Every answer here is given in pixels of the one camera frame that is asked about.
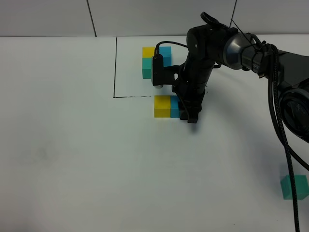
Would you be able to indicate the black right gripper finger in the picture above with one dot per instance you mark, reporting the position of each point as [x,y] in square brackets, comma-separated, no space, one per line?
[193,107]
[182,106]

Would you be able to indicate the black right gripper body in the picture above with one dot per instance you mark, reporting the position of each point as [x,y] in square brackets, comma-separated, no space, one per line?
[193,78]

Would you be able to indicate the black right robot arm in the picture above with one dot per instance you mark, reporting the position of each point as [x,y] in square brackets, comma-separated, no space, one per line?
[215,44]

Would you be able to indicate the blue template block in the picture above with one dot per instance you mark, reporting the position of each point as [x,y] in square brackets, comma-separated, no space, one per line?
[165,51]

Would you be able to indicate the green template block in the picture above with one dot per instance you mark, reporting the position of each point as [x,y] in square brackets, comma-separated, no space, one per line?
[146,68]

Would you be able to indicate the yellow template block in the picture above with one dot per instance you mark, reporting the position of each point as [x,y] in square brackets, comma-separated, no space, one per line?
[148,52]

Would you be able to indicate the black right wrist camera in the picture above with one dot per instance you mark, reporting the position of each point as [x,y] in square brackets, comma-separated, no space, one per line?
[163,75]

